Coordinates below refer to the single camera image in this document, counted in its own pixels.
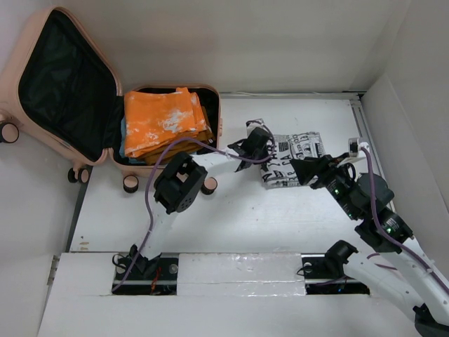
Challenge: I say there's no light blue cloth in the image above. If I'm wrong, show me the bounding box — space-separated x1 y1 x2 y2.
119 117 141 164

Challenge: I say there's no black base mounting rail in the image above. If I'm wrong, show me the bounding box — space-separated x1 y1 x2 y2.
112 253 370 296

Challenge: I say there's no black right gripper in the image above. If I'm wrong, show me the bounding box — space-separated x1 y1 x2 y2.
288 151 359 220

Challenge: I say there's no pink hard-shell suitcase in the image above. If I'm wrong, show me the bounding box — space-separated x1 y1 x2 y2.
0 5 225 195

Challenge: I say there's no orange white tie-dye cloth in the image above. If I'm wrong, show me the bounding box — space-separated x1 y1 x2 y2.
124 87 209 158

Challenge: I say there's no mustard brown cloth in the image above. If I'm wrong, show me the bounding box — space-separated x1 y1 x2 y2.
139 88 215 165

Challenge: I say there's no black white newsprint cloth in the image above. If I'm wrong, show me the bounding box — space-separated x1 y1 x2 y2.
260 131 326 189

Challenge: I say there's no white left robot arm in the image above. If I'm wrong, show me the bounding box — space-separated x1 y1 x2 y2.
126 122 274 279

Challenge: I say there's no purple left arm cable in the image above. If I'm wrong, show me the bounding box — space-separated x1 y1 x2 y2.
111 121 278 292

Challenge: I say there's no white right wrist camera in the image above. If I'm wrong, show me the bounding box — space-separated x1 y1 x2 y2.
348 138 370 163

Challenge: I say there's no white foam cover block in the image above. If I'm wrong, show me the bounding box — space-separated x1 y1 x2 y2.
177 253 306 297

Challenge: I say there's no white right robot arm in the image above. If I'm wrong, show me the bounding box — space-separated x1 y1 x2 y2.
290 154 448 336

